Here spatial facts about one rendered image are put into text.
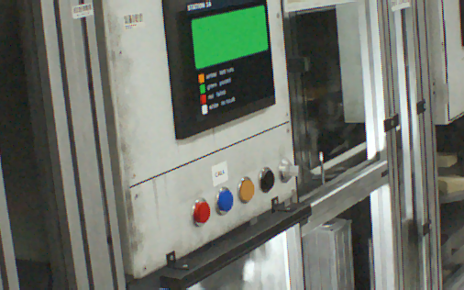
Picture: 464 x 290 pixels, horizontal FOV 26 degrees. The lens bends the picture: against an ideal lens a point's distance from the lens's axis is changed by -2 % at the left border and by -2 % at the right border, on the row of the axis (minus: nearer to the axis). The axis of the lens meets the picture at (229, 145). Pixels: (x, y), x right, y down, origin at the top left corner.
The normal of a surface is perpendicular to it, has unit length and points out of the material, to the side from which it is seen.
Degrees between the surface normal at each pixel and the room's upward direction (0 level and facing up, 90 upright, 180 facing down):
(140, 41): 90
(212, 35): 90
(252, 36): 90
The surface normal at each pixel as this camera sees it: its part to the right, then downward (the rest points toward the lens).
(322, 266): -0.53, 0.22
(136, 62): 0.84, 0.04
